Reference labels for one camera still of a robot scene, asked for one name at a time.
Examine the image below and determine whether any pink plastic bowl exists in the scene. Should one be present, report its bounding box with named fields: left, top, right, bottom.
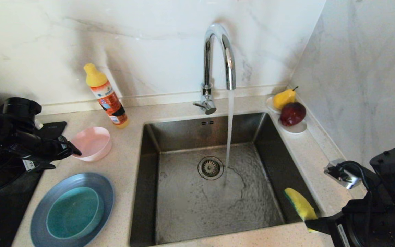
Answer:
left=71, top=127, right=112, bottom=162

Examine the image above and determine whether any yellow sponge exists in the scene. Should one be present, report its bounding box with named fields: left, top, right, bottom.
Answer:
left=284, top=188, right=318, bottom=222

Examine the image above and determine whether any teal bowl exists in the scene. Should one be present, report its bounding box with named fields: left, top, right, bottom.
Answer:
left=46, top=186, right=105, bottom=239

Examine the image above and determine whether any yellow capped dish soap bottle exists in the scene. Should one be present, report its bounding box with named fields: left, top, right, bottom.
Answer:
left=83, top=63, right=130, bottom=129

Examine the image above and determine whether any chrome gooseneck faucet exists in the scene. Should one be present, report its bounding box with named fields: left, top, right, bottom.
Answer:
left=193, top=23, right=236, bottom=115

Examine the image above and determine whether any stainless steel sink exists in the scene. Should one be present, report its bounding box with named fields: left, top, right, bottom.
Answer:
left=129, top=112, right=322, bottom=247

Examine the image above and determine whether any large blue-grey plate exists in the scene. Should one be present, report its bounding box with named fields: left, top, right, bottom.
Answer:
left=30, top=172, right=115, bottom=247

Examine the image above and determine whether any white fruit dish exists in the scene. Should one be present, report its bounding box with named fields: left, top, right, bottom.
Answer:
left=265, top=97, right=308, bottom=134

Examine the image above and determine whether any dark red apple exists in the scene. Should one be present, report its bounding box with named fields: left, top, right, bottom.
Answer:
left=280, top=102, right=307, bottom=127

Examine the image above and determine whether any metal drain strainer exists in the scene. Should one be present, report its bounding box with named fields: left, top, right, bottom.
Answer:
left=197, top=157, right=224, bottom=181

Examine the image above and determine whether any yellow pear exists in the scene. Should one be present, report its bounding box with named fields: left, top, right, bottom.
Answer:
left=273, top=87, right=298, bottom=111

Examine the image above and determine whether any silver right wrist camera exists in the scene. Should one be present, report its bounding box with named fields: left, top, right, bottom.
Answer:
left=324, top=158, right=362, bottom=190

